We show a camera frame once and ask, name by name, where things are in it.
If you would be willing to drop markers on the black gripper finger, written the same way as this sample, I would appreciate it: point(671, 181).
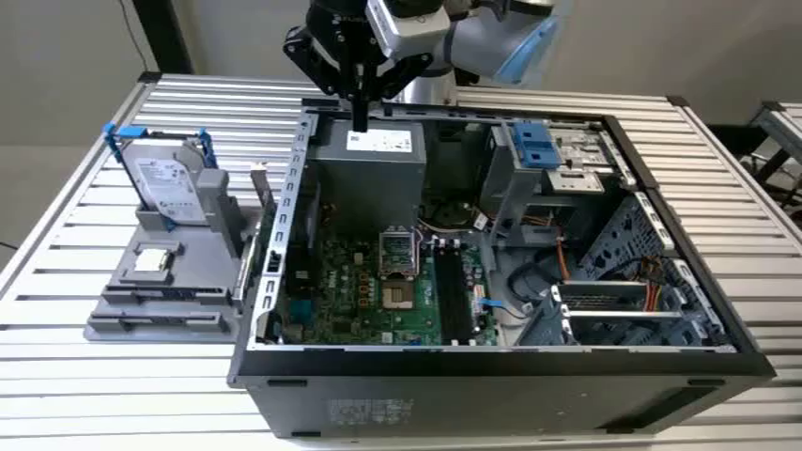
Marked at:
point(407, 73)
point(314, 61)

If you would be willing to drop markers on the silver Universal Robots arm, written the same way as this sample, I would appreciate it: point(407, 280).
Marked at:
point(482, 47)

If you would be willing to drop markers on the black RAM slot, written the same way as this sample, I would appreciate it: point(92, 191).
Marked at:
point(446, 291)
point(461, 300)

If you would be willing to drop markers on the blue plastic drive latch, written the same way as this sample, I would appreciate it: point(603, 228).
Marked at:
point(531, 145)

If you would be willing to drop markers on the grey power supply unit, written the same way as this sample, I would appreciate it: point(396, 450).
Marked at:
point(370, 188)

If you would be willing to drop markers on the hard disk in blue carrier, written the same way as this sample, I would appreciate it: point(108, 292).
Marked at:
point(163, 178)

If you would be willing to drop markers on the silver optical drive bay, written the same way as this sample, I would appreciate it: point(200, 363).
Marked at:
point(573, 181)

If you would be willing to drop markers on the CPU socket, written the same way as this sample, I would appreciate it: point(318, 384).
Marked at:
point(398, 295)

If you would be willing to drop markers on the grey plastic parts rack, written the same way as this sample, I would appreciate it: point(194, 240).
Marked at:
point(194, 268)

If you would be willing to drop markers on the silver CPU chip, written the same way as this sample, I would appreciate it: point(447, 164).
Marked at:
point(151, 260)

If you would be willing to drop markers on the green motherboard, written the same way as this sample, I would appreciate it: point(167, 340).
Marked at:
point(344, 305)

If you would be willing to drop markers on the metal disk bay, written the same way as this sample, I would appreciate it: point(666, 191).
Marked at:
point(602, 286)

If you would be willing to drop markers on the metal slat side table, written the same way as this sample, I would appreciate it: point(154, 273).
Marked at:
point(783, 122)

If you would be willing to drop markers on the black open PC case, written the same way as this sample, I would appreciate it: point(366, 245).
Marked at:
point(477, 394)

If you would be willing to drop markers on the black post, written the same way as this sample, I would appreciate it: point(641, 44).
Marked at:
point(164, 42)

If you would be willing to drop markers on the graphics card with metal bracket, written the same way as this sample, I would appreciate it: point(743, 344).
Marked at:
point(264, 197)

